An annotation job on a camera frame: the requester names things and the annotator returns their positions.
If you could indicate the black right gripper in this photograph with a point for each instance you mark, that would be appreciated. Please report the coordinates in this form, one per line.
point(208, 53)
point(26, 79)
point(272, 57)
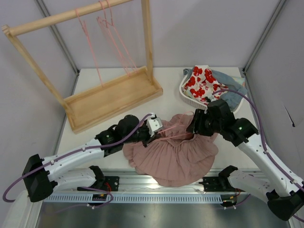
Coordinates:
point(196, 122)

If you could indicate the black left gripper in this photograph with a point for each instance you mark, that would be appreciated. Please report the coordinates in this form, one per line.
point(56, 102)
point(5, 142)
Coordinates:
point(146, 134)

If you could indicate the pink pleated skirt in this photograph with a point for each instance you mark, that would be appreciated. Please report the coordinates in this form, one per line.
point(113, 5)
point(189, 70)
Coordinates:
point(173, 163)

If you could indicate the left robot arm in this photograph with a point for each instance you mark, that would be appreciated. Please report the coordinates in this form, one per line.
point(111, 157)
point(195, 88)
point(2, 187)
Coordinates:
point(43, 176)

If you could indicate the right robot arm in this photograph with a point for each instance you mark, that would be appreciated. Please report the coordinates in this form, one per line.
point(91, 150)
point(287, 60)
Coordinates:
point(283, 191)

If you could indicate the blue denim garment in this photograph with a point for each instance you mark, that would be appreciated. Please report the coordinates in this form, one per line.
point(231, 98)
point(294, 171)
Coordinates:
point(229, 90)

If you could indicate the red floral white garment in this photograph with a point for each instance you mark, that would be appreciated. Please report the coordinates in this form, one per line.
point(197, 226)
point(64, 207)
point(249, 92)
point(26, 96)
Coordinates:
point(200, 85)

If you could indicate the white laundry basket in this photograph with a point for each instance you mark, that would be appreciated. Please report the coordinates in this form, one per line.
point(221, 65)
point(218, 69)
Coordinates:
point(234, 101)

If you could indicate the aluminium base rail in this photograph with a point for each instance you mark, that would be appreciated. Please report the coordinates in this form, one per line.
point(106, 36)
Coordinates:
point(131, 182)

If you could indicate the white slotted cable duct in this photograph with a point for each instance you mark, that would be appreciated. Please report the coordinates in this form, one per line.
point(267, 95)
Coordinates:
point(134, 198)

